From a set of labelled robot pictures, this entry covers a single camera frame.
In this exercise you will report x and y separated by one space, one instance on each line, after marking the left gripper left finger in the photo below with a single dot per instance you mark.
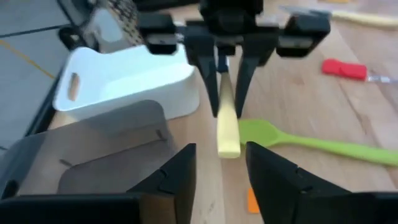
183 180

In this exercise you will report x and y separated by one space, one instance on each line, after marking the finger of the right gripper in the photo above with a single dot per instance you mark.
252 59
205 62

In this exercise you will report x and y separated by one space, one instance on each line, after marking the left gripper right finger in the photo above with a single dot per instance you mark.
273 186

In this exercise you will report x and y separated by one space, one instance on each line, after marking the orange scraper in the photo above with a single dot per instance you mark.
253 202

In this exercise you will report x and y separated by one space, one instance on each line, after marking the green silicone spoon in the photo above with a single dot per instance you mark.
264 133

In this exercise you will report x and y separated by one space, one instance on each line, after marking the white plastic bin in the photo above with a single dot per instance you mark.
124 81

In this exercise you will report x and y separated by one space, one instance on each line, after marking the grey translucent plastic bin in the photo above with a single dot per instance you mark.
93 149

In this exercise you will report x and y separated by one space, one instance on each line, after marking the black aluminium table frame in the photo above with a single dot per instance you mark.
43 112

